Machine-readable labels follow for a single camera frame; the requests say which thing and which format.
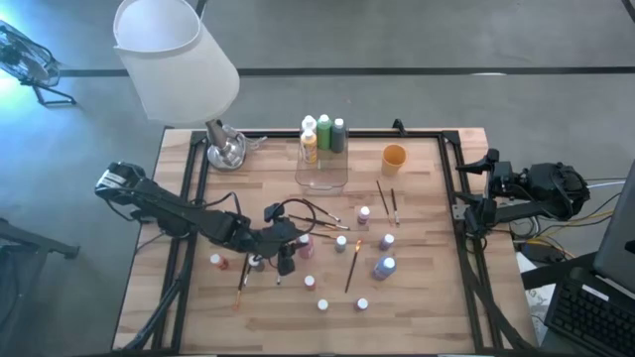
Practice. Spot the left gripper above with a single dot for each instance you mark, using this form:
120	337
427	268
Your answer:
268	235

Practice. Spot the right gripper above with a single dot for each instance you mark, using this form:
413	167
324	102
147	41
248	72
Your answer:
488	188

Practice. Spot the large pink paint bottle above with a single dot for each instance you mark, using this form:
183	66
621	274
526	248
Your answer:
307	250

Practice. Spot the dark brown paint bottle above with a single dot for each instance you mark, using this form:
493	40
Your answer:
256	263

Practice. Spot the small grey paint bottle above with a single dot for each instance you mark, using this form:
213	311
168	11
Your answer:
341	243

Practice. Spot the small light pink paint bottle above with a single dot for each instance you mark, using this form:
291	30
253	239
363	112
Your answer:
363	214

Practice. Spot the small orange paint bottle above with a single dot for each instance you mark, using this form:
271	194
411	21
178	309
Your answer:
218	262

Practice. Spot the magenta paint bottle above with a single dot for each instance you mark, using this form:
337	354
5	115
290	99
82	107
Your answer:
362	304

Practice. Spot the large periwinkle blue paint bottle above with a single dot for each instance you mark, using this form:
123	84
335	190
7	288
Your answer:
385	268

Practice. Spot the small purple paint bottle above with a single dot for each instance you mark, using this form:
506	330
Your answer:
387	242

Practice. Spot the large yellow paint bottle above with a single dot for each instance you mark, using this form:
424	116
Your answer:
308	149

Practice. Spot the large green paint bottle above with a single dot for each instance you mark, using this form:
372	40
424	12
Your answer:
324	134

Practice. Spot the white bottle red logo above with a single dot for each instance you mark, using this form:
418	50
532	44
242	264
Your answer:
308	123

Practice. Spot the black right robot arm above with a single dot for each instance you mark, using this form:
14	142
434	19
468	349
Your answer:
550	191

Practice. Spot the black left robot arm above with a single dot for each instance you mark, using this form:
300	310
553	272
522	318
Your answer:
168	210

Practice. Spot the coral red paint bottle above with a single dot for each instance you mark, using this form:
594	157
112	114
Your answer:
309	282

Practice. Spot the small yellow paint bottle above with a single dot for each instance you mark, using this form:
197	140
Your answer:
323	305

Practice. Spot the black paintbrush orange bristles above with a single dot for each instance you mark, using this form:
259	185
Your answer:
352	268

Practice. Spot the paintbrush with orange end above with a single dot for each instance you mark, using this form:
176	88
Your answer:
241	282

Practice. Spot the clear plastic bin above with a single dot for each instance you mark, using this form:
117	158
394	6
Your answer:
322	181

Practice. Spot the yellow paper cup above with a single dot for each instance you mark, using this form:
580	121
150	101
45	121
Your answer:
394	161

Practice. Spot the short brown paintbrush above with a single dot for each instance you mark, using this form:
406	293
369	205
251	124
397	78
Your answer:
394	205

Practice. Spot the black paintbrush gold ferrule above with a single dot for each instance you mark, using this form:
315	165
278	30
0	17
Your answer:
383	201

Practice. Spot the black table clamp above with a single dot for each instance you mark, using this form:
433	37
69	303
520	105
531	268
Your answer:
399	127

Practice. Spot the black power adapter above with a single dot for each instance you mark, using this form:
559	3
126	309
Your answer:
541	253

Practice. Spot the black desk bar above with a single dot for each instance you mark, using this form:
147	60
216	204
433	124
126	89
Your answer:
555	273

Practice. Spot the white paper sheet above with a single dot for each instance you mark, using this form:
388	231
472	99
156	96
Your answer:
538	302

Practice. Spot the grey laptop screen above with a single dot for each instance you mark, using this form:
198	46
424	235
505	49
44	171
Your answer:
620	238

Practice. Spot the black keyboard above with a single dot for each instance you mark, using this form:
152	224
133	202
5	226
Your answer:
590	317

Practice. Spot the white shade silver table lamp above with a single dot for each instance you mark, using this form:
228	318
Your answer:
173	64

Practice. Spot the black floor stand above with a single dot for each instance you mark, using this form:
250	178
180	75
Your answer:
39	243

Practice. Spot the black floor fan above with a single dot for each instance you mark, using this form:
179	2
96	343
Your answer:
27	59

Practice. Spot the grey metal bracket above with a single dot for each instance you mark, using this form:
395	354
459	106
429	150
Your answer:
459	213

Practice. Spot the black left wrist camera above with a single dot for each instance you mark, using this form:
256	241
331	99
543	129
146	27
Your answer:
274	212

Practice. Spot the black table frame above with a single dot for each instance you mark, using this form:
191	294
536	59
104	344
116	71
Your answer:
421	134

